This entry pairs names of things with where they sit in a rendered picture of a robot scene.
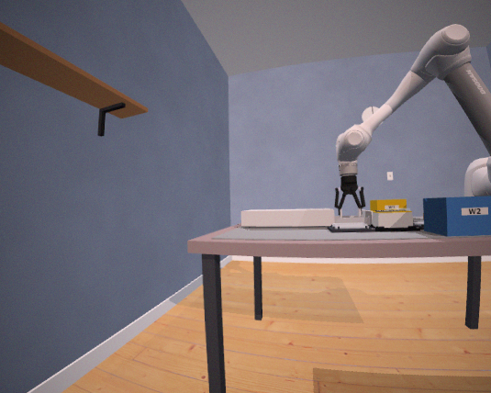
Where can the grey flat work mat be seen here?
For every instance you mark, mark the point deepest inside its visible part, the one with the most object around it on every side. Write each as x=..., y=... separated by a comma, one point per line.
x=323, y=234

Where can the blue open-top bin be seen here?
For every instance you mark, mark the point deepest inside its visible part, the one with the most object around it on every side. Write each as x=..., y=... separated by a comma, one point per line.
x=458, y=216

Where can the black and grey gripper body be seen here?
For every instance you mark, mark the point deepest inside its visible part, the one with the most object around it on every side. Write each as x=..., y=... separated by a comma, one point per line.
x=348, y=181

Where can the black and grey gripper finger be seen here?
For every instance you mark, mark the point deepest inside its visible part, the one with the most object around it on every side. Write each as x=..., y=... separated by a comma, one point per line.
x=360, y=206
x=341, y=201

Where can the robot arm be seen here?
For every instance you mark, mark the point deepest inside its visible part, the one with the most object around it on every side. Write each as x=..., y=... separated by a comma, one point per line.
x=446, y=56

